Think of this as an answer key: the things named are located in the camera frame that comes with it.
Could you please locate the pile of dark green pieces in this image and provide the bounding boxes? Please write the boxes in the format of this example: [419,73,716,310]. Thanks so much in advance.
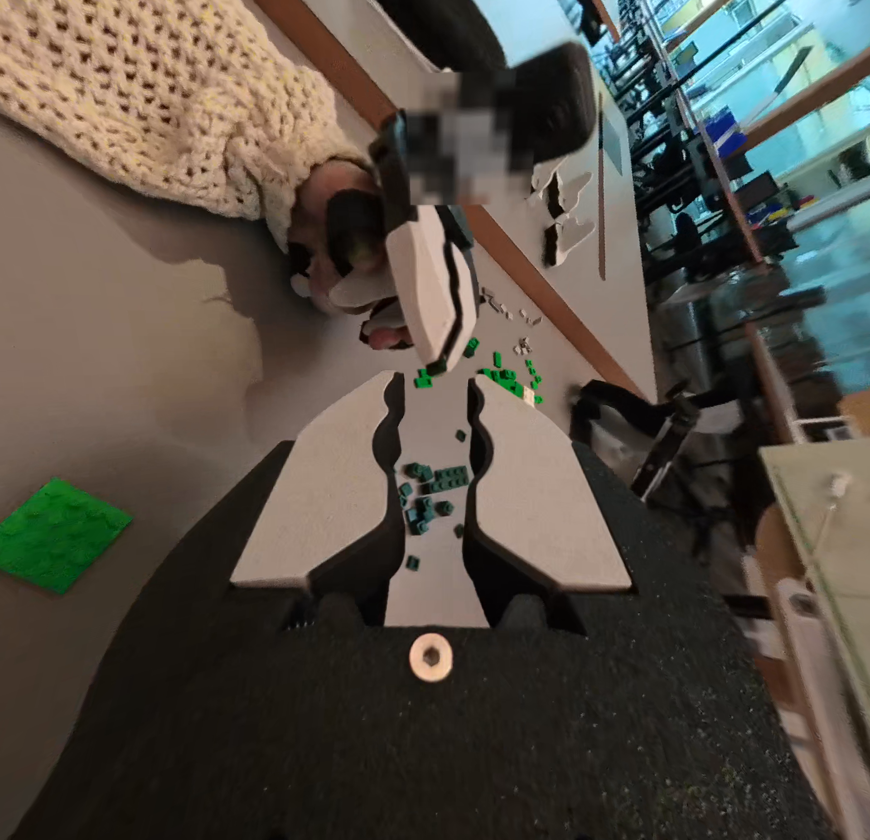
[393,429,473,572]

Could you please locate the scatter of grey lego pieces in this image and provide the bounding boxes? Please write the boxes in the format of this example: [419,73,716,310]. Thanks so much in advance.
[479,285,545,356]

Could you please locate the lego instruction booklet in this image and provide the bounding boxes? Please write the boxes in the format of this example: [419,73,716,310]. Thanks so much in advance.
[758,438,870,657]

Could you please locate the spare black white gripper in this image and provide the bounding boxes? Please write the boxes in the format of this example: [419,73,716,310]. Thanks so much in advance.
[570,378,745,511]

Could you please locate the white book stand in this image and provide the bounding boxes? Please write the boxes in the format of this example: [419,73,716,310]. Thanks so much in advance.
[739,473,870,827]

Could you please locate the person's left hand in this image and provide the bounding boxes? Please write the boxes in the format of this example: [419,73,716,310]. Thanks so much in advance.
[285,158,416,353]

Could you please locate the blue storage bins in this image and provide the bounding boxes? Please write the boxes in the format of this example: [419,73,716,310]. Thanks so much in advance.
[703,109,745,158]

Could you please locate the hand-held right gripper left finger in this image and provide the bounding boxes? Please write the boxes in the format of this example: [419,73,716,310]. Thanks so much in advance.
[230,371,406,627]

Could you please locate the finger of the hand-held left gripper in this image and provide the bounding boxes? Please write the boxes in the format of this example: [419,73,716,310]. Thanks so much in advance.
[384,203,471,373]
[440,204,481,373]

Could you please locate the spare white gripper finger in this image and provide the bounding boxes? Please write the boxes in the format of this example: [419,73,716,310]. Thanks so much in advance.
[529,167,594,219]
[542,216,597,269]

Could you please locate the bright green square lego plate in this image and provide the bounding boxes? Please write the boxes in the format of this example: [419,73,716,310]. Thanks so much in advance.
[0,476,133,596]

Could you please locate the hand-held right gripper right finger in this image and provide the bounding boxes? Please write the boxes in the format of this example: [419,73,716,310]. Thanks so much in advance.
[462,374,634,629]

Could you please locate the pile of bright green pieces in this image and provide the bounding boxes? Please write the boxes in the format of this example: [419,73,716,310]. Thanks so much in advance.
[413,337,545,407]

